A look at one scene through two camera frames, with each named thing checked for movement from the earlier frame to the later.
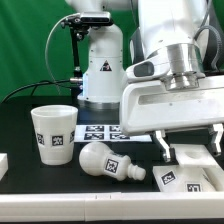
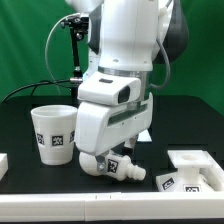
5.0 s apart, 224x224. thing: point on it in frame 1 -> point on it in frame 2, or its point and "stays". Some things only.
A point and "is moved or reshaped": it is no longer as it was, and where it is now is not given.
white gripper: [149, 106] -> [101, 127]
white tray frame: [110, 206] stays
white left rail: [4, 164] stays
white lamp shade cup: [55, 127] stays
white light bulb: [97, 158] stays
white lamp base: [197, 171] is moved or reshaped
